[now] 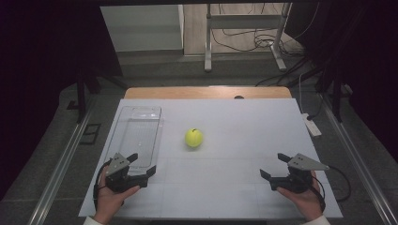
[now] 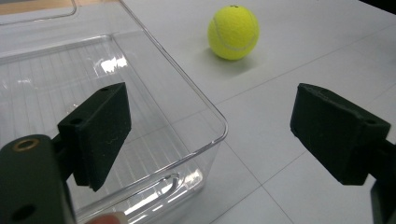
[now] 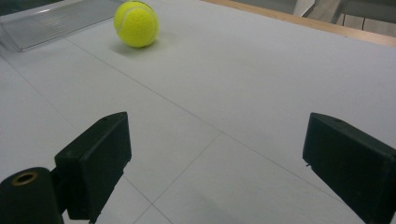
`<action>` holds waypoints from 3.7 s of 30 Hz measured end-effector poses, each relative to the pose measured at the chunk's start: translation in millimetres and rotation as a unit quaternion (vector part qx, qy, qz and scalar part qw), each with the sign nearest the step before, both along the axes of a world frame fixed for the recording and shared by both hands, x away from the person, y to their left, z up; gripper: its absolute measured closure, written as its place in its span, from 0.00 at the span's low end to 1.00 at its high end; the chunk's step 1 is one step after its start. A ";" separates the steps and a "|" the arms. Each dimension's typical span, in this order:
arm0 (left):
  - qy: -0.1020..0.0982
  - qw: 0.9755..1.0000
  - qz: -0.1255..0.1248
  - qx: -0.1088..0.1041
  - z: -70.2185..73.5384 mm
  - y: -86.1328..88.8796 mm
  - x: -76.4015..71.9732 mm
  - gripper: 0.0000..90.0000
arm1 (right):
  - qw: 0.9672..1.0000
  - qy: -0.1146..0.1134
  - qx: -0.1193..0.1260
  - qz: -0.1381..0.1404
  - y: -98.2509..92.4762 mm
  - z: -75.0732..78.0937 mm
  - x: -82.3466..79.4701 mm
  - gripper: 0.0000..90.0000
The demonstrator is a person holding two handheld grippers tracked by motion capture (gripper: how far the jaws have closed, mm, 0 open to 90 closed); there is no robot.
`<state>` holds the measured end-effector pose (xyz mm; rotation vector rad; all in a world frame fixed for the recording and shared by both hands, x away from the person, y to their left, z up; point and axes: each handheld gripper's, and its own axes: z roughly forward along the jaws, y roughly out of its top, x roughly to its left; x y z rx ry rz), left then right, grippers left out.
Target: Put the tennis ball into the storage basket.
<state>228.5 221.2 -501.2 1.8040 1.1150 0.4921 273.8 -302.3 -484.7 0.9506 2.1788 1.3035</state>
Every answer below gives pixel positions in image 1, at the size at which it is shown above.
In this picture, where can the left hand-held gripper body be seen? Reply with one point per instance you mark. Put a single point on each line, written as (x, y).
(116, 165)

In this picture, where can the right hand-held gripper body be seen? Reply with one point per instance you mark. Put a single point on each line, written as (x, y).
(305, 163)

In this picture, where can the clear plastic container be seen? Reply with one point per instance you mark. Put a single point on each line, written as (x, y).
(139, 131)

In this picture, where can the green apple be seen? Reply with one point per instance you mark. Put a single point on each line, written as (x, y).
(193, 138)

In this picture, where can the person's left hand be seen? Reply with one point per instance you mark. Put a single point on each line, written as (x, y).
(109, 201)

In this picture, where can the person's right hand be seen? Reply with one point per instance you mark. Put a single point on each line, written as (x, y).
(308, 203)

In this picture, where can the white power strip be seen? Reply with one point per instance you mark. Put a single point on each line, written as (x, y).
(312, 125)

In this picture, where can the black stand legs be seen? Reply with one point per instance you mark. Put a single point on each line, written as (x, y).
(82, 97)
(336, 100)

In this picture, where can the wooden table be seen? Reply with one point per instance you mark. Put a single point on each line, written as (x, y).
(187, 92)

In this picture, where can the dark curtain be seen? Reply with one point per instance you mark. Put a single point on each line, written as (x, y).
(369, 62)
(37, 78)

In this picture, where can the white cabinet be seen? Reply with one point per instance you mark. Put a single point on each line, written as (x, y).
(140, 28)

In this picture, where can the aluminium floor rail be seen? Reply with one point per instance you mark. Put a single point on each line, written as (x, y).
(59, 175)
(359, 162)

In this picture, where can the grey metal stand frame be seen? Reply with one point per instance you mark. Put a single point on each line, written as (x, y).
(244, 22)

